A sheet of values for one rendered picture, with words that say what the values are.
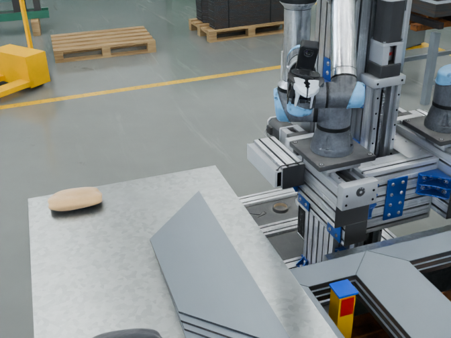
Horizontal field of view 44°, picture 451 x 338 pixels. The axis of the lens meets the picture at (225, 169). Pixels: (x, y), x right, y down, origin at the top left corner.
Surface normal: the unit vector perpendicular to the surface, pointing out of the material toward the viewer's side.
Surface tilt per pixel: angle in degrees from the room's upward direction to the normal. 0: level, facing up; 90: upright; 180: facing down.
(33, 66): 90
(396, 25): 90
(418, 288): 0
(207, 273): 0
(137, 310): 0
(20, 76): 90
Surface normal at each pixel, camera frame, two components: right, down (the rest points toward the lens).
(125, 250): -0.02, -0.88
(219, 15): 0.38, 0.43
